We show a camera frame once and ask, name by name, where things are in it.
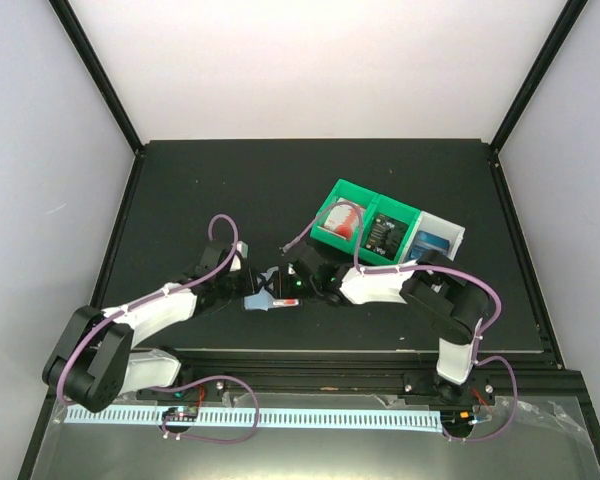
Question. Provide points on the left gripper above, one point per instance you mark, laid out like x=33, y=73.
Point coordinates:
x=250, y=284

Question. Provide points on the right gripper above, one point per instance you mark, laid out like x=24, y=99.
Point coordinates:
x=286, y=291

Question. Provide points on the black leather card holder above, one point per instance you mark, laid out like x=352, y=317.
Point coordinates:
x=267, y=297

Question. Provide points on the blue card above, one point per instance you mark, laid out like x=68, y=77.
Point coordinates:
x=425, y=241

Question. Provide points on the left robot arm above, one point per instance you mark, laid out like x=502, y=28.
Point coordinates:
x=130, y=330

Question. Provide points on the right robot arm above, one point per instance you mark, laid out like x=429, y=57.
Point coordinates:
x=432, y=288

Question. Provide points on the red white card stack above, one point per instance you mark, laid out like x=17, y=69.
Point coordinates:
x=342, y=220

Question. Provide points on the black vip card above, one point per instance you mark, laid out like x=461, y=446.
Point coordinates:
x=385, y=236

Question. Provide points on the green bin left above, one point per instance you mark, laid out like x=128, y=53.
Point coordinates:
x=350, y=191

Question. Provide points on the green bin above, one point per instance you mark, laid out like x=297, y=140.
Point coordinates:
x=350, y=191
x=394, y=209

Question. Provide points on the green bin middle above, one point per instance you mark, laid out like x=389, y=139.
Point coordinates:
x=394, y=209

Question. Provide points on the white bin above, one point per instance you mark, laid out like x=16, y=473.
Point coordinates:
x=428, y=222

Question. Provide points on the left circuit board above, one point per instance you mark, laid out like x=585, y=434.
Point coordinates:
x=179, y=414

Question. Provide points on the circuit board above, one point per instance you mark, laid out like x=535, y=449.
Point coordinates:
x=465, y=419
x=179, y=414

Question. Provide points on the right circuit board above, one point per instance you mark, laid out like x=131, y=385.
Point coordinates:
x=465, y=419

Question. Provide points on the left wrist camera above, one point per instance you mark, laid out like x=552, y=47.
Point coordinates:
x=240, y=257

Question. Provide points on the white slotted cable duct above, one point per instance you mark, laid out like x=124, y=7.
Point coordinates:
x=280, y=418

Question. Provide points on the black aluminium frame rail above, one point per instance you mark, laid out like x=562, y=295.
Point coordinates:
x=269, y=372

